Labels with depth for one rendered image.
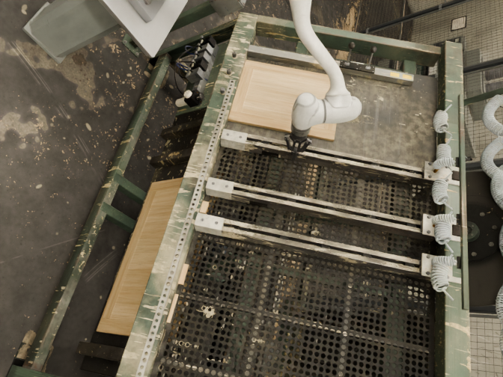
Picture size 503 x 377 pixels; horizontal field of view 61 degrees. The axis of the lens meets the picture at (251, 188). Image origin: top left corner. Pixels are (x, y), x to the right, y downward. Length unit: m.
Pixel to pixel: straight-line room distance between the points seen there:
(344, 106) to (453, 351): 1.05
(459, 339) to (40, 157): 2.20
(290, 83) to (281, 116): 0.24
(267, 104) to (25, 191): 1.36
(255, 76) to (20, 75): 1.26
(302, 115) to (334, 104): 0.14
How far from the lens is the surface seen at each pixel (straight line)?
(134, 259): 2.44
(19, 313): 2.50
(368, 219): 2.01
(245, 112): 2.30
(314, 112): 1.77
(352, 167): 2.14
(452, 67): 2.69
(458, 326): 1.96
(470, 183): 2.75
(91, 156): 2.75
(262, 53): 2.56
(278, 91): 2.40
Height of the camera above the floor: 2.23
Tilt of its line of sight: 35 degrees down
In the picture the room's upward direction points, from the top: 83 degrees clockwise
